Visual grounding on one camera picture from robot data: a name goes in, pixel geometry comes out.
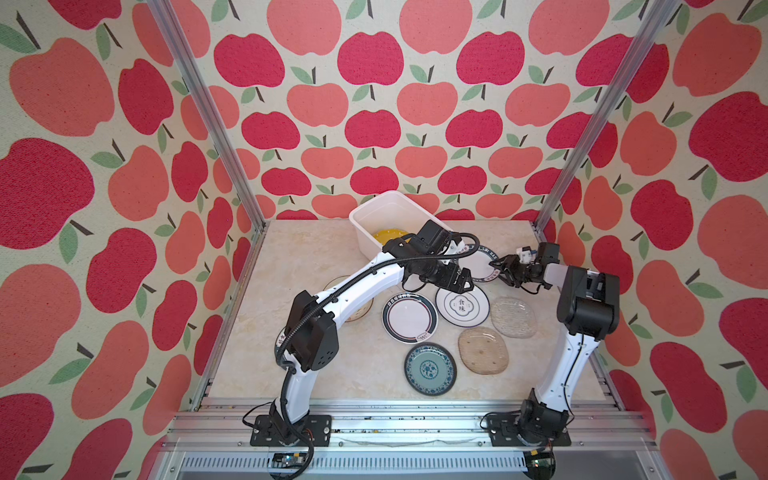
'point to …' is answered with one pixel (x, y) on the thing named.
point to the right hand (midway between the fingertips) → (498, 267)
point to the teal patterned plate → (430, 369)
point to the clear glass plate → (513, 317)
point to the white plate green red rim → (410, 318)
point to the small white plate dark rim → (479, 264)
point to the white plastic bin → (389, 211)
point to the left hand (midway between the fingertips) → (465, 285)
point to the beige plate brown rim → (362, 311)
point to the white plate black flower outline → (468, 309)
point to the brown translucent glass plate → (483, 350)
